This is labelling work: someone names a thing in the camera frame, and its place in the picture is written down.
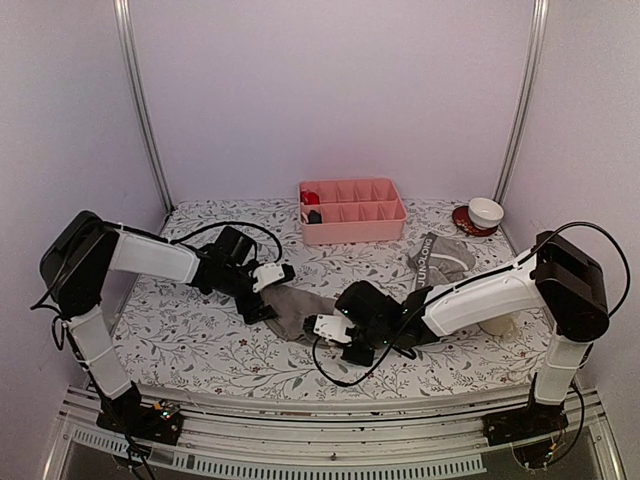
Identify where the pink divided organizer box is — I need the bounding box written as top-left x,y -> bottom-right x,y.
298,178 -> 407,246

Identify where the red rolled cloth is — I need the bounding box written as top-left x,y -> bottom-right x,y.
300,189 -> 320,205

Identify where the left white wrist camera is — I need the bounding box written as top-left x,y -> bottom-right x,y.
251,263 -> 295,293

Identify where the grey boxer briefs lettered band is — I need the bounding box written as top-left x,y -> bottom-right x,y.
407,232 -> 476,290

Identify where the aluminium frame post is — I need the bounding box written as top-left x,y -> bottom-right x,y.
493,0 -> 549,204
113,0 -> 174,213

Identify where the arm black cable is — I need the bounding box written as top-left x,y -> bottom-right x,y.
29,221 -> 284,351
312,221 -> 632,387

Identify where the grey underwear cream waistband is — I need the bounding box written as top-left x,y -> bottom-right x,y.
261,285 -> 336,345

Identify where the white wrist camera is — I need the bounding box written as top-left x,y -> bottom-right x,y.
303,314 -> 355,345
251,263 -> 295,293

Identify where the white small bowl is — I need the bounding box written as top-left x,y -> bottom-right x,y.
468,197 -> 504,230

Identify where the red patterned saucer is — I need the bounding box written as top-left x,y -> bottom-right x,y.
452,205 -> 498,237

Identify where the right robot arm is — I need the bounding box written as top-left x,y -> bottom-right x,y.
331,231 -> 611,436

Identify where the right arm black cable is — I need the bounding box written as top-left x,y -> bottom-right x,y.
312,221 -> 632,387

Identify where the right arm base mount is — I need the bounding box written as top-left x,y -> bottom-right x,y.
482,397 -> 569,446

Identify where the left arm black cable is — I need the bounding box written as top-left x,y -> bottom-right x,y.
29,221 -> 284,351

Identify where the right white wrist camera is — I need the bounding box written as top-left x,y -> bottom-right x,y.
303,314 -> 355,345

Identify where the left aluminium frame post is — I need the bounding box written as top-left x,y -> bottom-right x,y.
113,0 -> 174,213

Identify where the cream ceramic mug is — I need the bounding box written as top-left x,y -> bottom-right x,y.
479,315 -> 518,341

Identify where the right aluminium frame post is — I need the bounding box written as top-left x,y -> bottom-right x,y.
493,0 -> 549,204

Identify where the dark rolled cloth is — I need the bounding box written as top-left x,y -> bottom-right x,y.
306,210 -> 323,224

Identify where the floral table cloth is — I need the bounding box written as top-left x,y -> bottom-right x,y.
114,199 -> 550,401

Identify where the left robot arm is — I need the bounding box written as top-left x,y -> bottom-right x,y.
40,210 -> 294,434

